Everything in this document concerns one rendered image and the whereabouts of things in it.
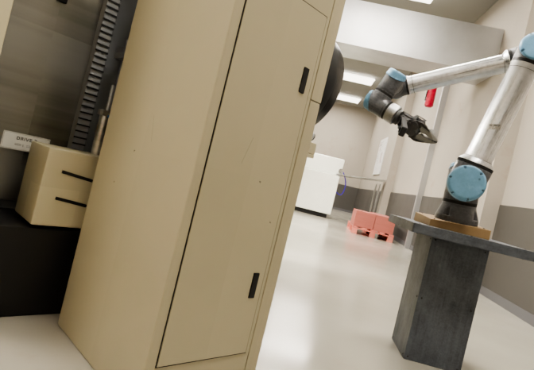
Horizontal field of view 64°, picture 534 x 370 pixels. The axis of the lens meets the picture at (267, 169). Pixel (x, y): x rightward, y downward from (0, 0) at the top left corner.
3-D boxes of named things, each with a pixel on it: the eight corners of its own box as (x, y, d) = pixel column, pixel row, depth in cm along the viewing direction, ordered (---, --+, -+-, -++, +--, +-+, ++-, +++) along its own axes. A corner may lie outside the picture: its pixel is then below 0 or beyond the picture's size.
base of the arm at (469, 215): (470, 222, 210) (474, 202, 209) (484, 229, 191) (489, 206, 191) (430, 214, 212) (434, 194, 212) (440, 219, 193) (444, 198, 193)
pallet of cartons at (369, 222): (394, 243, 736) (400, 221, 737) (351, 233, 743) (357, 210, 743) (382, 235, 845) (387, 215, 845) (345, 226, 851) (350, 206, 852)
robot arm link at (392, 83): (392, 70, 205) (377, 92, 207) (389, 63, 194) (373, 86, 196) (408, 79, 202) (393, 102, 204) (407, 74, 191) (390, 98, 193)
